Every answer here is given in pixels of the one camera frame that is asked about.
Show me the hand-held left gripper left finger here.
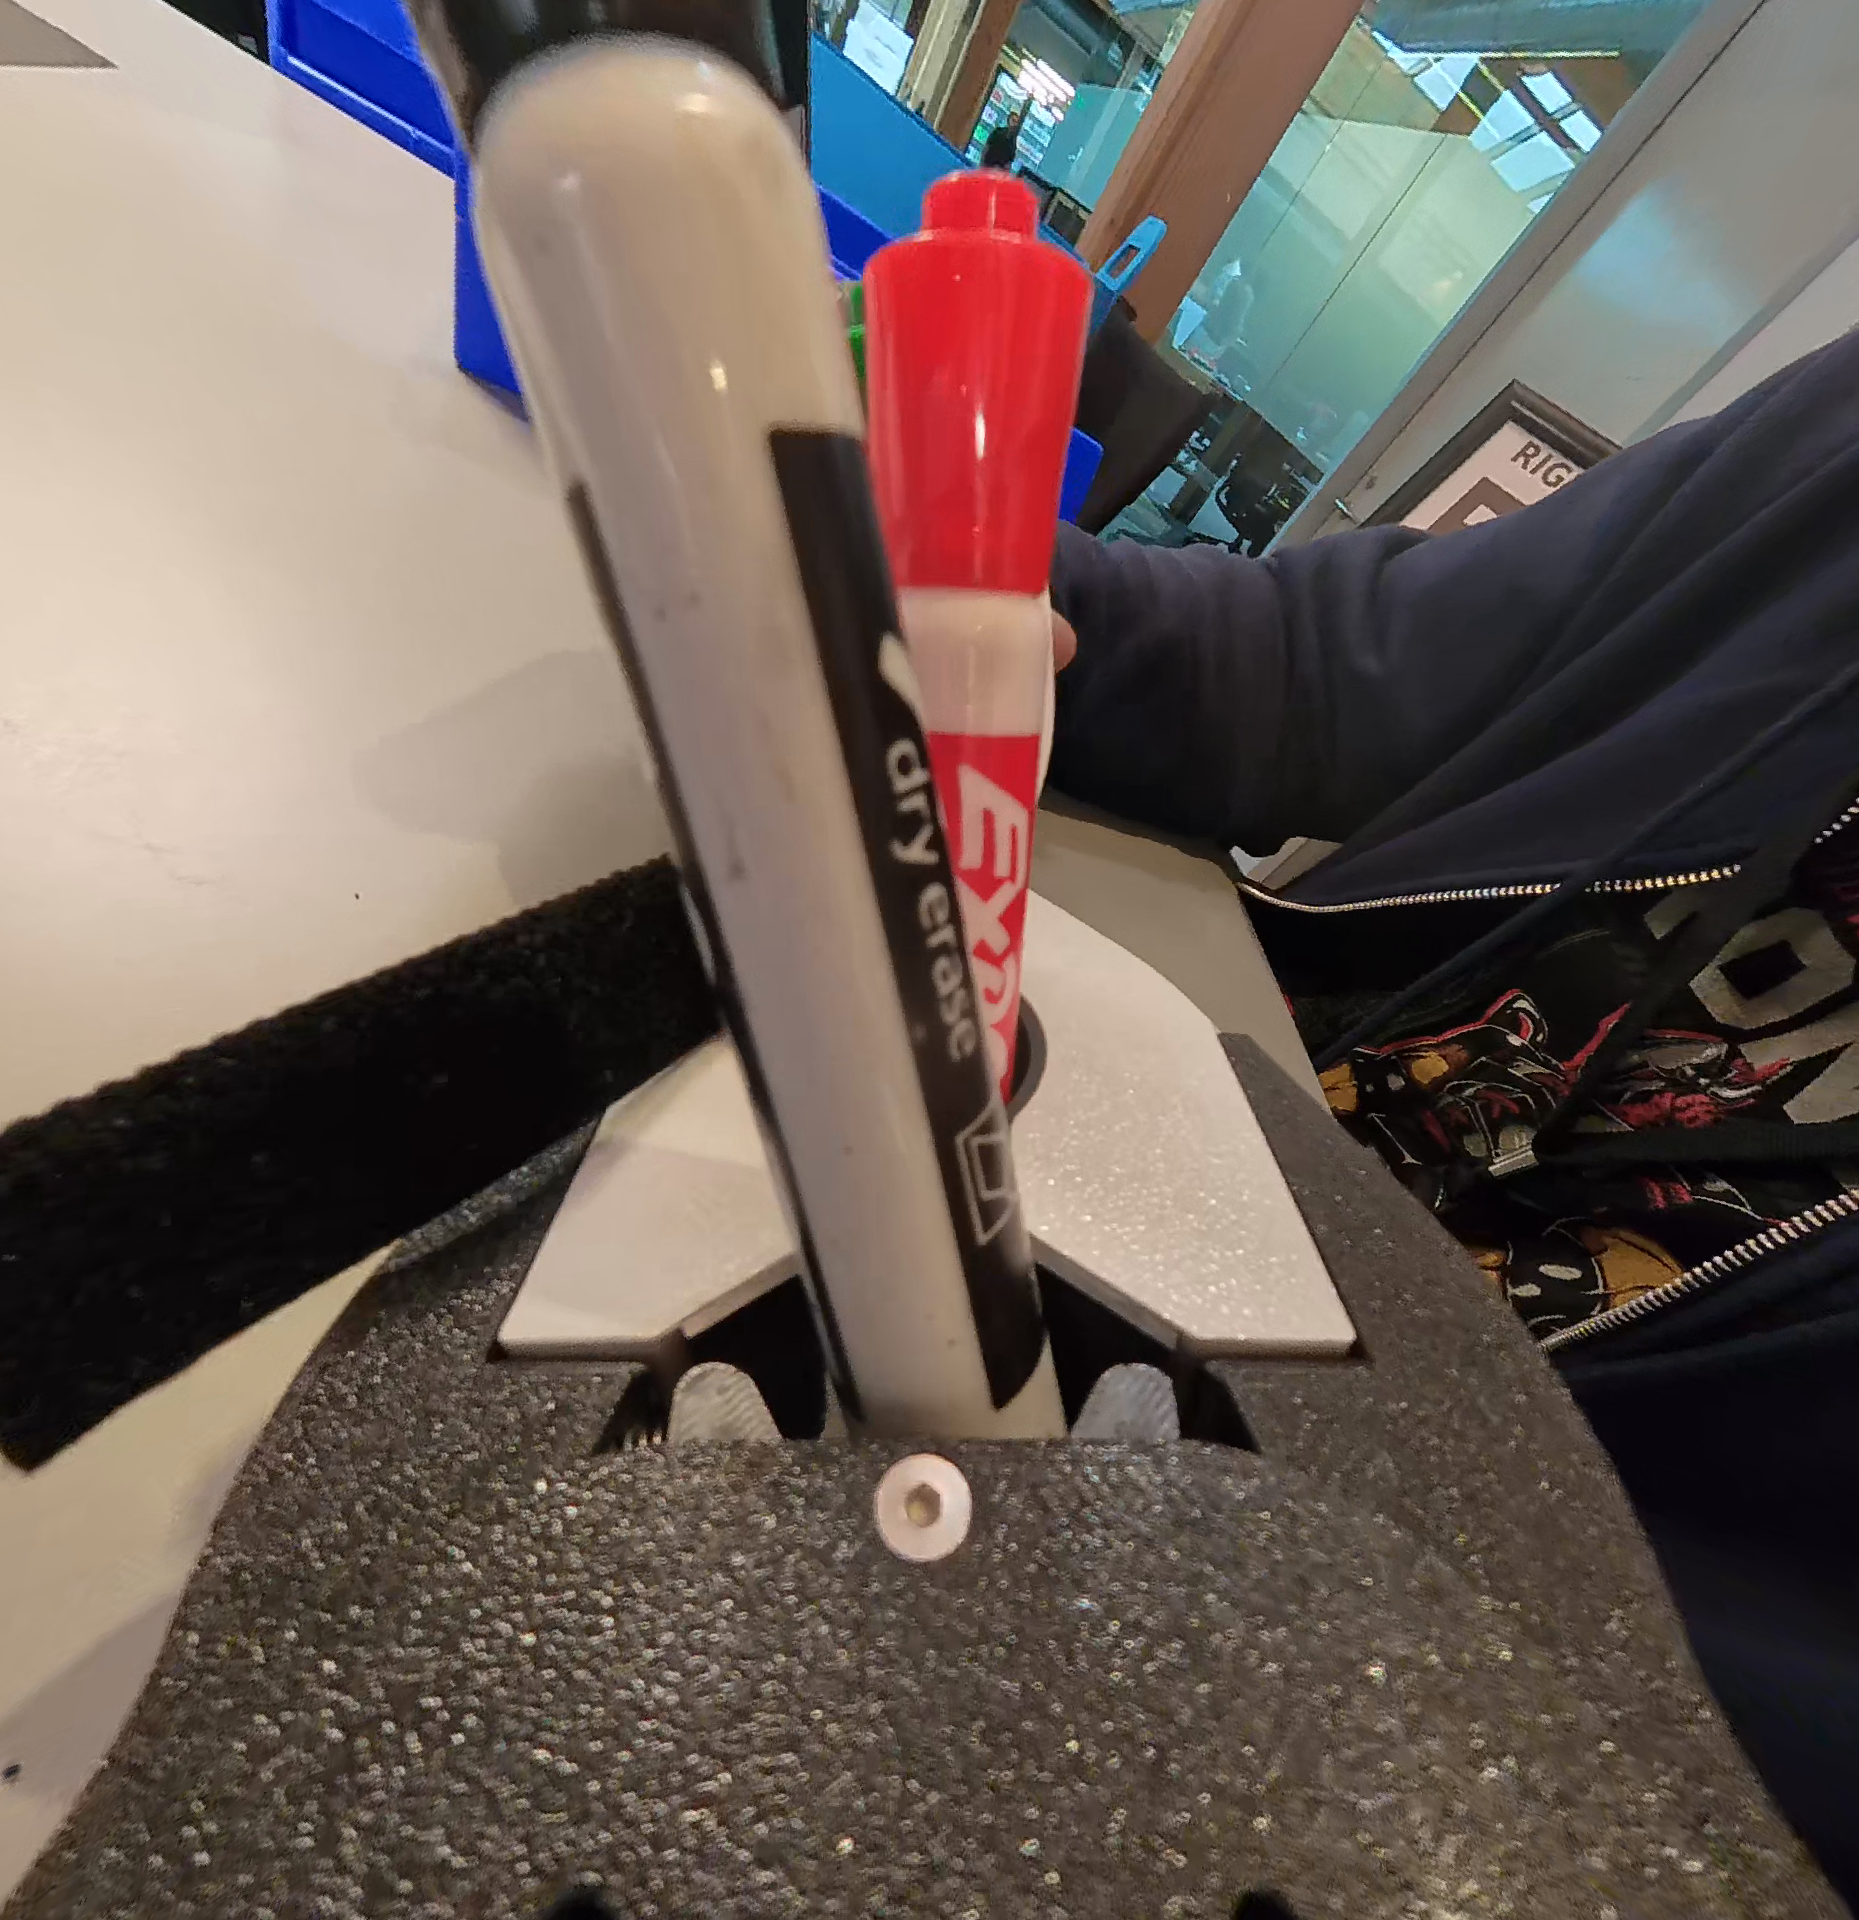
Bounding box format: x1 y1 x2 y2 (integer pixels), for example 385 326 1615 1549
494 1033 847 1439

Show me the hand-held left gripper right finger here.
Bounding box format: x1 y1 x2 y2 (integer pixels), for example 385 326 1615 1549
1002 892 1359 1439

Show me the black strap tie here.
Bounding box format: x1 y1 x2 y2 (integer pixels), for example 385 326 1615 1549
0 853 721 1470

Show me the black whiteboard marker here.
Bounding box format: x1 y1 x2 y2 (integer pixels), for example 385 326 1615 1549
418 0 1071 1442

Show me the red whiteboard marker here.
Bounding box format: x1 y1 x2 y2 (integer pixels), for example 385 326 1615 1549
860 169 1095 1112

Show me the blue plastic bin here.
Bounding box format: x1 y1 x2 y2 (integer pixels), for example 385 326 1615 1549
265 0 1104 527

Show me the person's right forearm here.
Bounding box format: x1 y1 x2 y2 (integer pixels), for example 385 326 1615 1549
1049 316 1859 900

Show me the printed graphic shirt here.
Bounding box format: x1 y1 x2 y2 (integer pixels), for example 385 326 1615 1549
1319 781 1859 1338

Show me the dark picture frame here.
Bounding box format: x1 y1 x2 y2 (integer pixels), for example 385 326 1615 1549
1363 384 1621 534

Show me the wooden post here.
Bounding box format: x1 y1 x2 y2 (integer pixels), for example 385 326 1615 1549
1079 0 1366 339

